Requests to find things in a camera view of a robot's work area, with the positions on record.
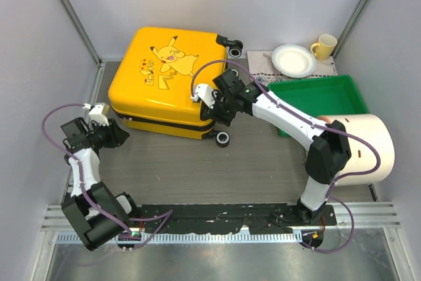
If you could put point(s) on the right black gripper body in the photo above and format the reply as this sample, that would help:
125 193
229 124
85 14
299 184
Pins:
222 101

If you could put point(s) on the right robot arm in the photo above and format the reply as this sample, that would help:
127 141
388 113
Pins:
328 149

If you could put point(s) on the right aluminium corner post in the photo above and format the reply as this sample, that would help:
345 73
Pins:
352 22

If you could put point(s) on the yellow mug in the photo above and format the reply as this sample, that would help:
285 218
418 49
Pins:
324 47

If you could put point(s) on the yellow Pikachu suitcase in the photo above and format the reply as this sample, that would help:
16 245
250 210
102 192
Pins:
152 87

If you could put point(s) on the green plastic tray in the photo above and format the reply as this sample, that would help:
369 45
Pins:
334 95

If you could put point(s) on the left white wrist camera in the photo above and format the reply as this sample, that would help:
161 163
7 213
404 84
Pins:
98 113

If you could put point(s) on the aluminium corner post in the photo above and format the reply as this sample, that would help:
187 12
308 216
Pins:
352 22
77 24

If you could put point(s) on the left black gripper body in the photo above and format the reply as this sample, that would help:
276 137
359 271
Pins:
100 135

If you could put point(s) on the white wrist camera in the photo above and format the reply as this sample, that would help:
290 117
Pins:
204 93
98 113

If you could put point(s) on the patterned white cloth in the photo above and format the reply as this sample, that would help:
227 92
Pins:
259 67

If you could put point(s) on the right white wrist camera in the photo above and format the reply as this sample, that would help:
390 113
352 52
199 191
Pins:
204 93

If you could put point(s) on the silver fork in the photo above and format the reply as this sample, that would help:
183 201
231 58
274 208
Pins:
276 72

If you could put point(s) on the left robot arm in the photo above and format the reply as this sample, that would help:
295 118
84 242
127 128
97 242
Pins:
95 214

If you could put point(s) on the white plate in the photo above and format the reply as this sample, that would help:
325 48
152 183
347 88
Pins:
294 61

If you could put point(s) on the left aluminium corner post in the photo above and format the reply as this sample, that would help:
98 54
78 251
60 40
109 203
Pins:
77 24

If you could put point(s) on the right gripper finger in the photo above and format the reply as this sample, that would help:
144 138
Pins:
225 118
207 113

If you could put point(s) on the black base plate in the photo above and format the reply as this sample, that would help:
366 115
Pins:
217 216

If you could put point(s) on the aluminium frame rail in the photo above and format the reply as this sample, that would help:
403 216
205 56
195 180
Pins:
353 216

